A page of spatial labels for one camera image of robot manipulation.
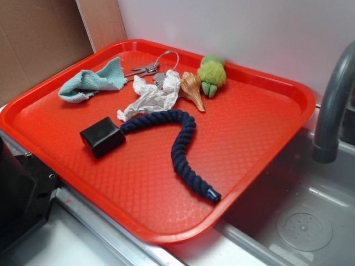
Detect red plastic tray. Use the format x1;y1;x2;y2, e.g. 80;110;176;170
1;40;316;244

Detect light blue cloth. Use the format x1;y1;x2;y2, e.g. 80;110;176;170
58;57;127;104

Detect brown cardboard panel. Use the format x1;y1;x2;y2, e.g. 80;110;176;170
1;1;126;106

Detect dark blue twisted rope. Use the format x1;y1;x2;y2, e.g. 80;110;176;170
120;109;222;206

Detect orange striped conch shell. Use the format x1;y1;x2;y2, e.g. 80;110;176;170
180;72;206;112

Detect black rectangular block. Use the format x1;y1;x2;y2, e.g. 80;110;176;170
79;117;126;159

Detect silver keys on wire ring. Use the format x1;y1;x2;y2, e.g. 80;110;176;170
124;50;180;88

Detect grey toy faucet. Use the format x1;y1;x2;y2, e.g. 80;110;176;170
312;42;354;163

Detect crumpled white paper tissue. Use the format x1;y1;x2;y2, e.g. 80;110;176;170
116;70;181;122

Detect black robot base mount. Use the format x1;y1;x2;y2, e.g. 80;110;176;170
1;140;58;254

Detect green plush turtle toy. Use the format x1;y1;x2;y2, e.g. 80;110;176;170
197;55;227;99

